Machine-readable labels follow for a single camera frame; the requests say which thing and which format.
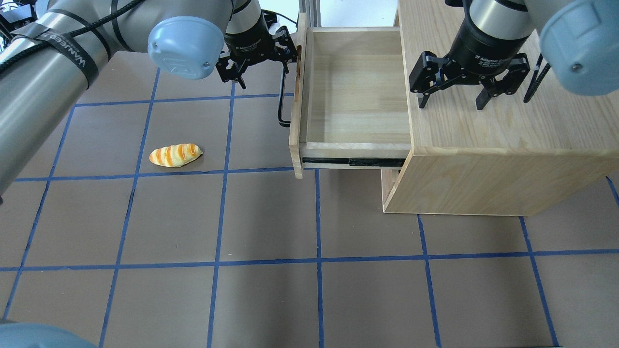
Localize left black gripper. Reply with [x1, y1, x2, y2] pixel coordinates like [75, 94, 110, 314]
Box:
[216, 14, 298, 89]

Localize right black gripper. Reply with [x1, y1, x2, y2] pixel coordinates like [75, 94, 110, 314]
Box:
[409, 19, 531, 111]

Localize wooden drawer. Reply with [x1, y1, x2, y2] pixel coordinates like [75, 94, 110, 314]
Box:
[288, 13, 411, 179]

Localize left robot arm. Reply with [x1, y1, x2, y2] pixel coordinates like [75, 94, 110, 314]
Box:
[1, 9, 252, 348]

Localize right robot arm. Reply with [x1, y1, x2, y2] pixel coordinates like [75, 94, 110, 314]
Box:
[409, 0, 619, 110]

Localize wooden drawer cabinet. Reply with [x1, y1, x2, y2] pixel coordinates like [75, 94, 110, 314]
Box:
[383, 0, 618, 216]

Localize striped toy bread loaf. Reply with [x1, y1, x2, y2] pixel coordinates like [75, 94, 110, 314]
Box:
[148, 143, 203, 168]

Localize aluminium frame post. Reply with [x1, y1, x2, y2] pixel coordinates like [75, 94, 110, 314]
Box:
[298, 0, 322, 27]

